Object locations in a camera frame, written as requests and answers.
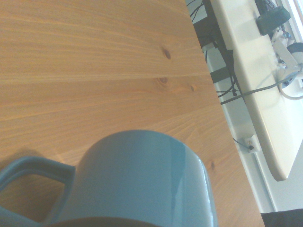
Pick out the grey cable over desk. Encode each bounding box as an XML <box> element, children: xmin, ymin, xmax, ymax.
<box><xmin>220</xmin><ymin>72</ymin><xmax>298</xmax><ymax>105</ymax></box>

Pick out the white wall outlet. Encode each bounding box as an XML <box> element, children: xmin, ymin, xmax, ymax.
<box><xmin>244</xmin><ymin>134</ymin><xmax>261</xmax><ymax>154</ymax></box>

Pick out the dark green round object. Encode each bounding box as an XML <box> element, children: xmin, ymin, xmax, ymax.
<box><xmin>256</xmin><ymin>6</ymin><xmax>291</xmax><ymax>36</ymax></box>

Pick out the white desk top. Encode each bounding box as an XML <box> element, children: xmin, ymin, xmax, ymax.
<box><xmin>210</xmin><ymin>0</ymin><xmax>303</xmax><ymax>182</ymax></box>

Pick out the black desk frame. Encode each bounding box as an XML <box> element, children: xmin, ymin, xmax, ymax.
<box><xmin>193</xmin><ymin>0</ymin><xmax>242</xmax><ymax>96</ymax></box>

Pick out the blue enamel mug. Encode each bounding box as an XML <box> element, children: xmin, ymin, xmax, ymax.
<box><xmin>0</xmin><ymin>130</ymin><xmax>219</xmax><ymax>227</ymax></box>

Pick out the white metal device on desk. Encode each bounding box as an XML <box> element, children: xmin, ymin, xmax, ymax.
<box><xmin>270</xmin><ymin>27</ymin><xmax>303</xmax><ymax>100</ymax></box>

